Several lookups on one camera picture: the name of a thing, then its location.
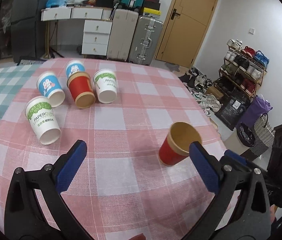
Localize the red paper cup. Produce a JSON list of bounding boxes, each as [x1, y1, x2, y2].
[[158, 121, 202, 166], [67, 72, 95, 109]]

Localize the white green cup front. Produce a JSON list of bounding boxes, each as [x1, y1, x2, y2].
[[25, 96, 61, 145]]

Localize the white green cup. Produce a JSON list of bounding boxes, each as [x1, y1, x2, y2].
[[93, 69, 117, 104], [25, 96, 61, 145]]

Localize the blue cup front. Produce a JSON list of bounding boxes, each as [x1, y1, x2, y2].
[[36, 71, 65, 108]]

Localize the blue cup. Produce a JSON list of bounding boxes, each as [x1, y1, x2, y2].
[[36, 71, 65, 108], [66, 60, 85, 78]]

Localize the white green cup back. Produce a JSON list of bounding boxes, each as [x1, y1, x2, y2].
[[93, 69, 117, 104]]

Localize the blue cup back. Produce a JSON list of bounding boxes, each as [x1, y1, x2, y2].
[[66, 60, 85, 78]]

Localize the person's right hand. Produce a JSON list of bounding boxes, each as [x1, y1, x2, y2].
[[270, 205, 277, 223]]

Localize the person's left hand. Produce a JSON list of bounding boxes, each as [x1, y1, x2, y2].
[[129, 233, 146, 240]]

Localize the white trash bin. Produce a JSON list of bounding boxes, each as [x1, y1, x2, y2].
[[224, 122, 255, 161]]

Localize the woven basket bag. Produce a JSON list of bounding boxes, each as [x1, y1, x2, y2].
[[250, 113, 275, 157]]

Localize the black printed bag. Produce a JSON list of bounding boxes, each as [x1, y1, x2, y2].
[[215, 96, 251, 131]]

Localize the purple bag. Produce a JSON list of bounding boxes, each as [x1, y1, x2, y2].
[[239, 95, 273, 128]]

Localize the shoe rack with shoes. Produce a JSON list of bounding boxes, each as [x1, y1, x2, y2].
[[214, 39, 270, 100]]

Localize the pink checked tablecloth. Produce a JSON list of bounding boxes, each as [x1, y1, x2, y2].
[[0, 59, 226, 239]]

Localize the silver suitcase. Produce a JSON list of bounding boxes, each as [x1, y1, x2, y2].
[[128, 16, 163, 65]]

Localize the teal checked tablecloth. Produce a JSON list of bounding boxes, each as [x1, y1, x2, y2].
[[0, 64, 40, 120]]

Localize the wooden door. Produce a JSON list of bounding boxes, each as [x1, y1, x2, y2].
[[156, 0, 218, 68]]

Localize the beige suitcase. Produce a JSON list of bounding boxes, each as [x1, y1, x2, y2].
[[107, 9, 139, 61]]

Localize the stack of shoe boxes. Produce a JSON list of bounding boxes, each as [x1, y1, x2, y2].
[[140, 0, 163, 17]]

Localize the white desk with drawers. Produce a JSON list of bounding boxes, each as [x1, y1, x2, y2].
[[41, 6, 112, 56]]

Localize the blue plastic bag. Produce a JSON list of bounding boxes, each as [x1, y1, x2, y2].
[[46, 0, 68, 8]]

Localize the black refrigerator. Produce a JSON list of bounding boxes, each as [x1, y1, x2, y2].
[[11, 0, 48, 62]]

